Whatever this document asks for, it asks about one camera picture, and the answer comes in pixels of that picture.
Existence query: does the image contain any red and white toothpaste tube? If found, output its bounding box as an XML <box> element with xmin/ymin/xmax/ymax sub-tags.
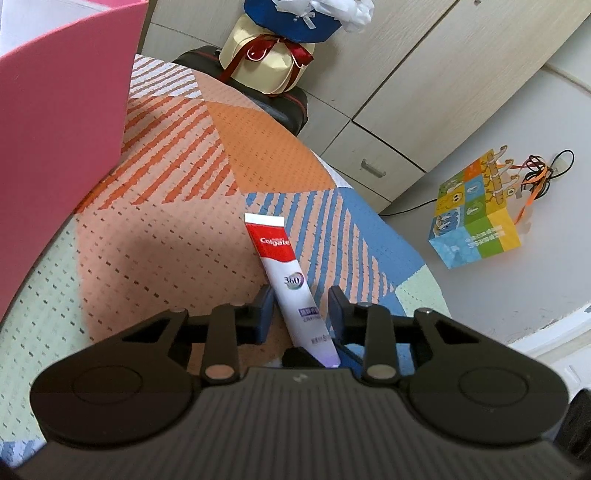
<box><xmin>244</xmin><ymin>213</ymin><xmax>342</xmax><ymax>369</ymax></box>

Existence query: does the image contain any thin black cable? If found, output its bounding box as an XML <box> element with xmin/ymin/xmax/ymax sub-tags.
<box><xmin>379</xmin><ymin>148</ymin><xmax>576</xmax><ymax>217</ymax></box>

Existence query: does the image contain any white door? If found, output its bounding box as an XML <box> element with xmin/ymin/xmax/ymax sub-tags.
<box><xmin>505</xmin><ymin>302</ymin><xmax>591</xmax><ymax>393</ymax></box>

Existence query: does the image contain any flower bouquet with blue wrap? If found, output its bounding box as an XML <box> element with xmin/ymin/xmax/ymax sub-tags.
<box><xmin>218</xmin><ymin>0</ymin><xmax>376</xmax><ymax>97</ymax></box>

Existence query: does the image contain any pink cardboard box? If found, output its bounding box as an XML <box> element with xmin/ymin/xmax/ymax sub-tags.
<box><xmin>0</xmin><ymin>0</ymin><xmax>149</xmax><ymax>315</ymax></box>

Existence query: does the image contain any beige wooden wardrobe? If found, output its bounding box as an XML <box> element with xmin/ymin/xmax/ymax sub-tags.
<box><xmin>141</xmin><ymin>0</ymin><xmax>591</xmax><ymax>216</ymax></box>

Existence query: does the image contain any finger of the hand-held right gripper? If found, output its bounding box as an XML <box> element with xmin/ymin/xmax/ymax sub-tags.
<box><xmin>338</xmin><ymin>342</ymin><xmax>365</xmax><ymax>370</ymax></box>
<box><xmin>283</xmin><ymin>345</ymin><xmax>325</xmax><ymax>369</ymax></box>

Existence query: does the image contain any white refrigerator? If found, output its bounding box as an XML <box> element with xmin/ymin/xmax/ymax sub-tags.
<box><xmin>295</xmin><ymin>60</ymin><xmax>591</xmax><ymax>347</ymax></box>

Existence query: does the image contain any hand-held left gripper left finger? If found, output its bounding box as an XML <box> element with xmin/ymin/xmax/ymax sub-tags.
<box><xmin>83</xmin><ymin>285</ymin><xmax>275</xmax><ymax>387</ymax></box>

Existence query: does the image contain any colourful paper gift bag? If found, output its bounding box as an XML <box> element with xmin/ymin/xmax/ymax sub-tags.
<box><xmin>428</xmin><ymin>145</ymin><xmax>554</xmax><ymax>270</ymax></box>

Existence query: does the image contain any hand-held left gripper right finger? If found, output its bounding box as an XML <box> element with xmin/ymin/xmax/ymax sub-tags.
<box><xmin>328</xmin><ymin>286</ymin><xmax>513</xmax><ymax>387</ymax></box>

